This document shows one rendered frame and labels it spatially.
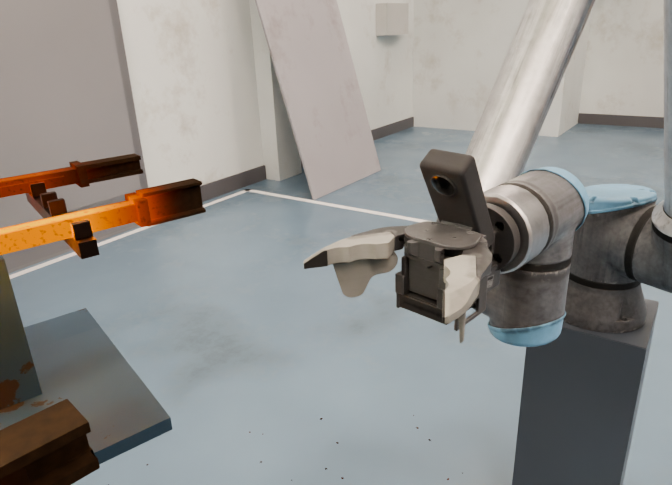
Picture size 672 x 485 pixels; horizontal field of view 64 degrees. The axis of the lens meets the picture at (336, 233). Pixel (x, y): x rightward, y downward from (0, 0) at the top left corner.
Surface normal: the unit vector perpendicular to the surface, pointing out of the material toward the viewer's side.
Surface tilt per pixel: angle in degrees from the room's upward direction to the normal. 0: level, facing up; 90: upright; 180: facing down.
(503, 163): 75
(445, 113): 90
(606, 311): 70
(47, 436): 0
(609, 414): 90
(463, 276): 0
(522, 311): 90
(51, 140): 90
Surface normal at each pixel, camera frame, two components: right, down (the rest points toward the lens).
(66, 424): -0.04, -0.93
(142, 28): 0.82, 0.18
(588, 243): -0.83, 0.22
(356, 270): 0.23, 0.40
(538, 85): 0.07, 0.10
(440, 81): -0.57, 0.32
